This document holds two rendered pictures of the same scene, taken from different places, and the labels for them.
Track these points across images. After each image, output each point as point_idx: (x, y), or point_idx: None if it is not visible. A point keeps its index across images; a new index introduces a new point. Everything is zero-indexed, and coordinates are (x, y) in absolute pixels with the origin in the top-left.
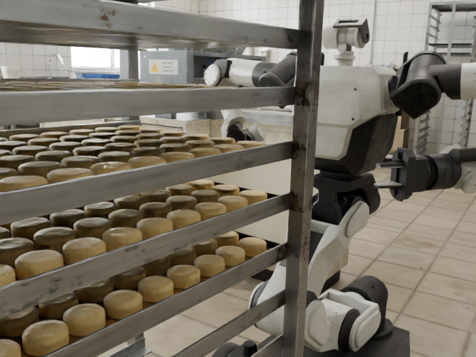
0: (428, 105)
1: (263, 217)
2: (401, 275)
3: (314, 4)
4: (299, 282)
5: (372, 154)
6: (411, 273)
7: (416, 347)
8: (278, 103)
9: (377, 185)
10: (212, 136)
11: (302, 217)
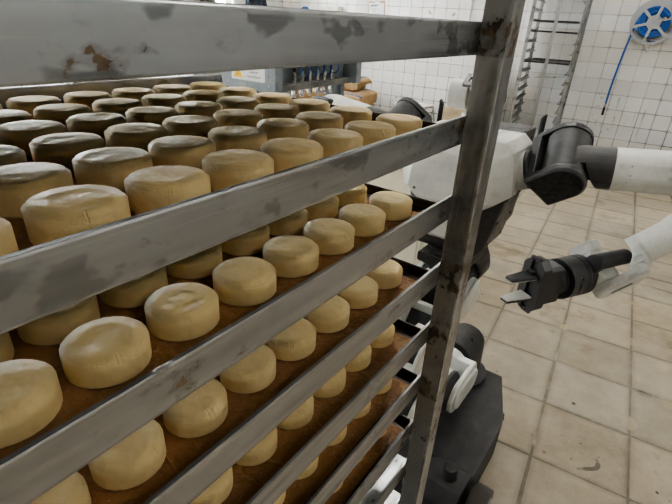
0: (569, 194)
1: (391, 422)
2: (489, 290)
3: (481, 171)
4: (423, 463)
5: (493, 235)
6: (499, 287)
7: (504, 379)
8: (419, 297)
9: (505, 300)
10: None
11: (434, 405)
